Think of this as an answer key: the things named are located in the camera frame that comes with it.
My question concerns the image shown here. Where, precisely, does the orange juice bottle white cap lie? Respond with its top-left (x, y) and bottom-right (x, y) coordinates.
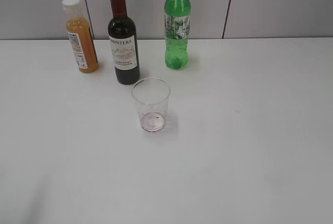
top-left (62, 0), bottom-right (99, 73)

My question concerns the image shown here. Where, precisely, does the transparent plastic cup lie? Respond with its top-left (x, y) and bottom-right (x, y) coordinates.
top-left (131, 77), bottom-right (171, 132)

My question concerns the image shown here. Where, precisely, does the green plastic soda bottle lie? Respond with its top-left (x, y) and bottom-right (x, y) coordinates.
top-left (164, 0), bottom-right (191, 70)

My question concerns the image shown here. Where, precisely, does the dark red wine bottle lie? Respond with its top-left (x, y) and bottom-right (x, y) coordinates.
top-left (108, 0), bottom-right (140, 85)

